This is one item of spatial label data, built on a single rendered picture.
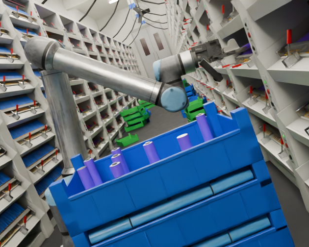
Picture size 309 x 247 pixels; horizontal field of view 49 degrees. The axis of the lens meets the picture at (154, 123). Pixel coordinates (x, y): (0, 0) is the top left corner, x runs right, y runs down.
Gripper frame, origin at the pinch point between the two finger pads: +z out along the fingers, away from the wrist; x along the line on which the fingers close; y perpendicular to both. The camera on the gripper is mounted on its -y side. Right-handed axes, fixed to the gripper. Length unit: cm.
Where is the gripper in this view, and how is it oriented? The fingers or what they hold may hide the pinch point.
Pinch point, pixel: (243, 49)
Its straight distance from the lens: 143.0
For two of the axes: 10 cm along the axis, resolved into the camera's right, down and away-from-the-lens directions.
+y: -3.1, -9.4, -1.4
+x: 0.7, -1.7, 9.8
